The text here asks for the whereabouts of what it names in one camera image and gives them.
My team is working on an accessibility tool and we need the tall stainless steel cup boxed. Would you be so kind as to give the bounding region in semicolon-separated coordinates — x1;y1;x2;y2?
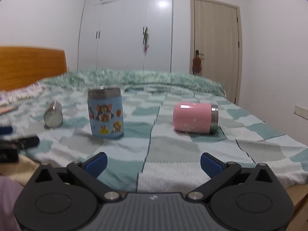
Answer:
44;101;63;128

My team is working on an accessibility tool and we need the blue cartoon sticker cup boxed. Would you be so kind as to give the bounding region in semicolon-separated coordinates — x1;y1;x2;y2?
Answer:
88;87;124;139

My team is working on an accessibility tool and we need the pink steel-rimmed cup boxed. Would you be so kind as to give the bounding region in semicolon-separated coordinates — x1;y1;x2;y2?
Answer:
173;102;219;135

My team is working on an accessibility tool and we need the orange flat book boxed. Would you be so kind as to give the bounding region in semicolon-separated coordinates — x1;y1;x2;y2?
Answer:
0;106;18;115

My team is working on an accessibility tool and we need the purple floral pillow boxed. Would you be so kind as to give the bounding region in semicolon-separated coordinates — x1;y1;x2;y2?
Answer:
0;82;44;107

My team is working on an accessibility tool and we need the checkered green bed blanket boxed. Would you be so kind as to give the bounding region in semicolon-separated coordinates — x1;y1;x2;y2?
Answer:
1;87;307;192

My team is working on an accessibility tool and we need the orange wooden headboard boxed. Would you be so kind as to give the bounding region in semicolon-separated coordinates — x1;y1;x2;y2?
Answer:
0;46;67;91

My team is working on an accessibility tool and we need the green floral duvet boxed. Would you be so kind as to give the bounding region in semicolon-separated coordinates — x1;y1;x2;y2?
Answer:
41;69;227;97

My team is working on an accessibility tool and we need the green hanging ornament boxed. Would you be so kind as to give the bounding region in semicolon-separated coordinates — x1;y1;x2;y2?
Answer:
142;27;149;54

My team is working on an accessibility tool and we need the beige wooden door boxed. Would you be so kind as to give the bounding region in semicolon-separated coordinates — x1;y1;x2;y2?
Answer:
189;0;242;104

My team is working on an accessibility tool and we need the white built-in wardrobe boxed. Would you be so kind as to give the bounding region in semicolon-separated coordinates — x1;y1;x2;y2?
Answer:
77;0;173;72

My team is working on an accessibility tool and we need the white wall socket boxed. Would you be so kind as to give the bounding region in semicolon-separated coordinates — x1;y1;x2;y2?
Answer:
293;105;308;120

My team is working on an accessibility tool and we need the black door handle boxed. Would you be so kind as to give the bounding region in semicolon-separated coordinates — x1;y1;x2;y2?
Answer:
195;50;205;57

